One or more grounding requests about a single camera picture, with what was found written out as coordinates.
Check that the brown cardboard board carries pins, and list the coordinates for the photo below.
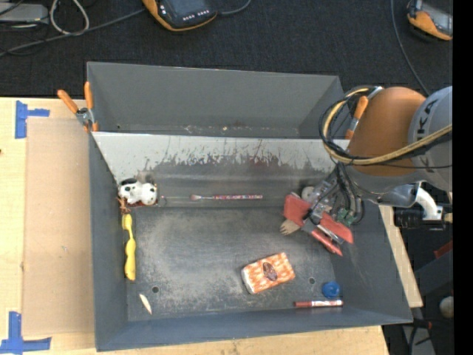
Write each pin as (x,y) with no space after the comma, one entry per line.
(55,216)

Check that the red-brown flat block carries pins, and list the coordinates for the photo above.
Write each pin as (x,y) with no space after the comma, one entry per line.
(329,246)
(295,207)

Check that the grey metal bin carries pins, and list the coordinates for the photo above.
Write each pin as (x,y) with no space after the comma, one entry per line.
(221,242)

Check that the pale wooden stick piece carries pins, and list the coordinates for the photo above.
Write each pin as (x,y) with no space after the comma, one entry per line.
(145,304)

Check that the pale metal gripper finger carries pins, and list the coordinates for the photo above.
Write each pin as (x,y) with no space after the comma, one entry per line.
(330,233)

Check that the black cylinder on white bracket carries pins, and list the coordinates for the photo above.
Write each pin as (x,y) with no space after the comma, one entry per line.
(428,202)

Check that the red-brown marker pen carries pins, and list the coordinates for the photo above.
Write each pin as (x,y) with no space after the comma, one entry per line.
(318,303)

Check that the yellow rubber toy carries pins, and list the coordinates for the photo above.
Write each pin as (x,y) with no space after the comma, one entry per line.
(129,250)

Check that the white round object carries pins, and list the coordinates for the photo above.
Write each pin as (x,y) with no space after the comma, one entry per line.
(307,192)

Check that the orange patterned packet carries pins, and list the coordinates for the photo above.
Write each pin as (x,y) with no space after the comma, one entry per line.
(268,273)

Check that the blue round cap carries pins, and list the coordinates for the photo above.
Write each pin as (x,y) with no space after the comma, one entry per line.
(330,289)

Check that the black and white toy cow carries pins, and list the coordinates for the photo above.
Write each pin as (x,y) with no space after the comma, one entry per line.
(137,192)

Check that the small wooden fork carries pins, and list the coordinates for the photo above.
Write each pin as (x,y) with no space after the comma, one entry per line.
(290,228)

